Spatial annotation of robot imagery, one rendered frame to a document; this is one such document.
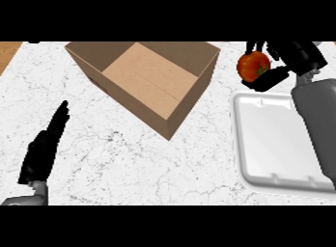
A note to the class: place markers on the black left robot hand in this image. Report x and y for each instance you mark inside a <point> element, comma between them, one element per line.
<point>42,153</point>

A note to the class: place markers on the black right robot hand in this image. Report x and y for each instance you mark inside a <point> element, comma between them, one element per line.
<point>297,59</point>

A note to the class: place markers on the red tomato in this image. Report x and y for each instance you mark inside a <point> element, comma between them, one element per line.
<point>253,67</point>

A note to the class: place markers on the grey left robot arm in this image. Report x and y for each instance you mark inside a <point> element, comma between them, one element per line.
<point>33,196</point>

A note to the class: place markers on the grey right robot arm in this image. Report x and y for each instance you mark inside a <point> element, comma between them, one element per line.
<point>325,135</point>

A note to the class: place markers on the white foam tray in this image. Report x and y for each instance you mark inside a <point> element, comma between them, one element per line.
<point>271,141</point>

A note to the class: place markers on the brown cardboard box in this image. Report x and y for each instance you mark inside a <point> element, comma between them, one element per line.
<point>147,80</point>

